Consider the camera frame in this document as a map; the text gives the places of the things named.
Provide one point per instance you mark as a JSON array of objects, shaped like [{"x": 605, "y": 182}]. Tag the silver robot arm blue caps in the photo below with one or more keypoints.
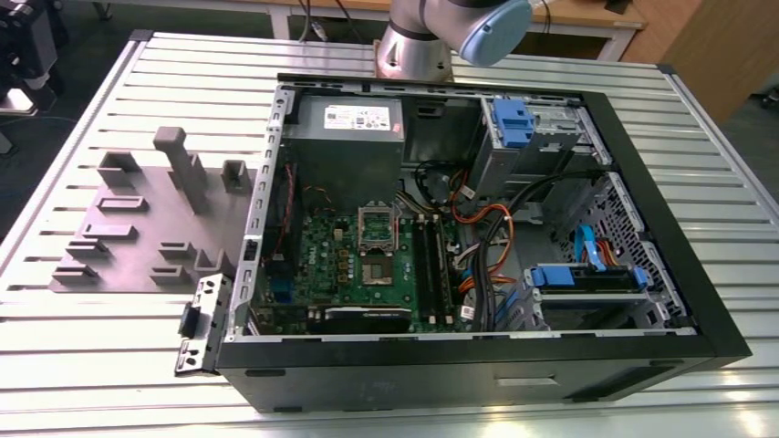
[{"x": 407, "y": 50}]

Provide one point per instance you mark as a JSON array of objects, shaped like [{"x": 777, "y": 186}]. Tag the CPU socket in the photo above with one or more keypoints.
[{"x": 379, "y": 272}]

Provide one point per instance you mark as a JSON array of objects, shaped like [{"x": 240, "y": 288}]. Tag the grey plastic parts rack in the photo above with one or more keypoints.
[{"x": 145, "y": 219}]

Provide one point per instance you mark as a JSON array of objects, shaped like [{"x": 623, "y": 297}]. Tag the black case fan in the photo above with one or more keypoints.
[{"x": 282, "y": 196}]

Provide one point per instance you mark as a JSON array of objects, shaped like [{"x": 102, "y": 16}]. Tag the grey power supply unit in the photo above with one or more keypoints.
[{"x": 359, "y": 116}]

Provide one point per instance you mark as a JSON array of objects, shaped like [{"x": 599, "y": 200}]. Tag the metal expansion card retainer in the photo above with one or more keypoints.
[{"x": 209, "y": 296}]

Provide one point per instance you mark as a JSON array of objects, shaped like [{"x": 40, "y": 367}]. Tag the green motherboard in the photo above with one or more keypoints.
[{"x": 322, "y": 242}]

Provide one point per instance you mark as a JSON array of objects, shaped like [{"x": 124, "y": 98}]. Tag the blue board connector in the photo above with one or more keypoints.
[{"x": 282, "y": 289}]

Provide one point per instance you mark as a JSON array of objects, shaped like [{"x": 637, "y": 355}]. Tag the black graphics card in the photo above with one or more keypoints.
[{"x": 365, "y": 319}]

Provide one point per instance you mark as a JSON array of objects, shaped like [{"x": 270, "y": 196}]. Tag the blue plastic drive latch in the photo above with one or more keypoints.
[{"x": 513, "y": 121}]

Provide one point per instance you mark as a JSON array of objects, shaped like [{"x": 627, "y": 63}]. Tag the grey metal drive cage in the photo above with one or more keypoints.
[{"x": 547, "y": 159}]

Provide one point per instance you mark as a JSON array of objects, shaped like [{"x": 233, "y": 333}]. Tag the wooden desk white legs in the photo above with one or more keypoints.
[{"x": 577, "y": 20}]

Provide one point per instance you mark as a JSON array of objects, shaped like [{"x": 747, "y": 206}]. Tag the black open PC case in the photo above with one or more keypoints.
[{"x": 425, "y": 378}]

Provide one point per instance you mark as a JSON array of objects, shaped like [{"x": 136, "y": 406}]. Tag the hard disk in blue carrier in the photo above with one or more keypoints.
[{"x": 556, "y": 276}]

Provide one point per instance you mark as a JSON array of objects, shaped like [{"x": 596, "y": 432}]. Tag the grey metal disk bay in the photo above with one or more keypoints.
[{"x": 593, "y": 299}]

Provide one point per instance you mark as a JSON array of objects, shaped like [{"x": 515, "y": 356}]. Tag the wooden cabinet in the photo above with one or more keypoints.
[{"x": 717, "y": 55}]

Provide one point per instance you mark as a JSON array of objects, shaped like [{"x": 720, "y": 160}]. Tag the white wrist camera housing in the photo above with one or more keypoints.
[{"x": 14, "y": 104}]

